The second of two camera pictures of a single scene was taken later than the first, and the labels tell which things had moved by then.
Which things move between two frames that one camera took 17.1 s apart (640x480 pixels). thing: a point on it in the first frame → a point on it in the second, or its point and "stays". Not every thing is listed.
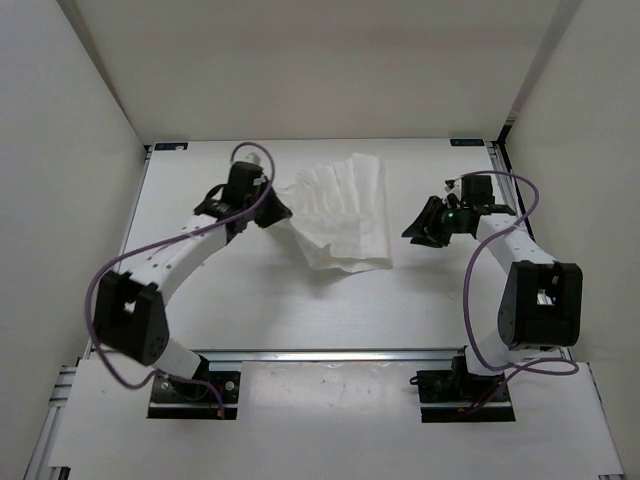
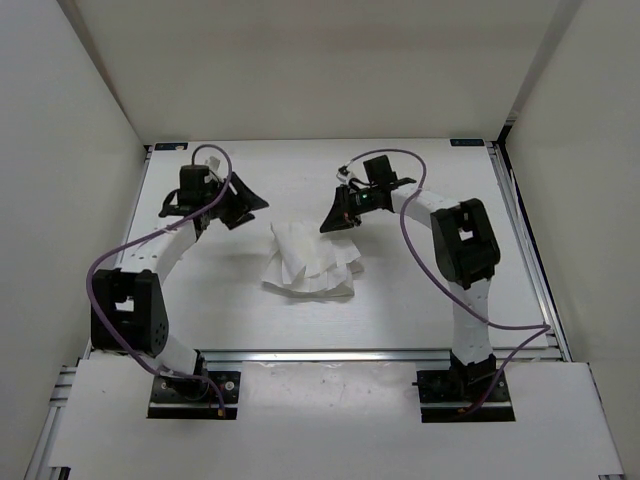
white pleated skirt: (339, 213) → (306, 259)
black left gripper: (277, 212) → (246, 200)
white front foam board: (351, 416) stays
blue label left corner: (170, 146) stays
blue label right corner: (467, 142) stays
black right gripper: (426, 224) → (342, 214)
